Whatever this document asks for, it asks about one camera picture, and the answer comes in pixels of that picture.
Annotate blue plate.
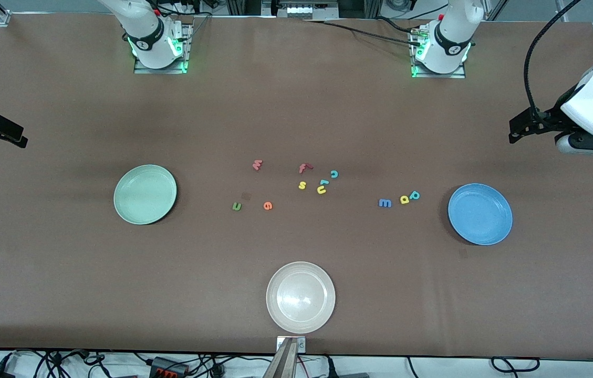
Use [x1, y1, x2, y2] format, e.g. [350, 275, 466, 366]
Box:
[448, 183, 513, 246]

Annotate light green plate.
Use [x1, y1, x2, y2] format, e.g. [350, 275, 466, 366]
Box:
[114, 164, 178, 225]

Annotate grey control box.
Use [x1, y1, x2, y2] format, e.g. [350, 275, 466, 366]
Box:
[262, 0, 340, 20]

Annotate black power strip red switches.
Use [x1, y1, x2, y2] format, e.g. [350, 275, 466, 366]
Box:
[149, 356, 190, 376]

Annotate beige plate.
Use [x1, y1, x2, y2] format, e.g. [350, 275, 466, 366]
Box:
[266, 261, 336, 334]

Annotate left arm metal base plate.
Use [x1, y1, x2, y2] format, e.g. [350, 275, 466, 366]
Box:
[411, 31, 466, 79]

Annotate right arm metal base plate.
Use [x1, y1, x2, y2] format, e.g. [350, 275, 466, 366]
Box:
[133, 24, 192, 75]

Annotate black cable on table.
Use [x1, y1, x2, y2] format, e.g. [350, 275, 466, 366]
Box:
[300, 19, 423, 47]

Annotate black looped floor cable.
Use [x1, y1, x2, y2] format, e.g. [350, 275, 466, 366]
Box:
[490, 356, 541, 373]

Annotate small metal camera bracket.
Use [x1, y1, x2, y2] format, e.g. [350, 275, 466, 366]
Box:
[276, 336, 307, 353]

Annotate aluminium camera beam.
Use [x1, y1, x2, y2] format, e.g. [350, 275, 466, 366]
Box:
[263, 339, 298, 378]

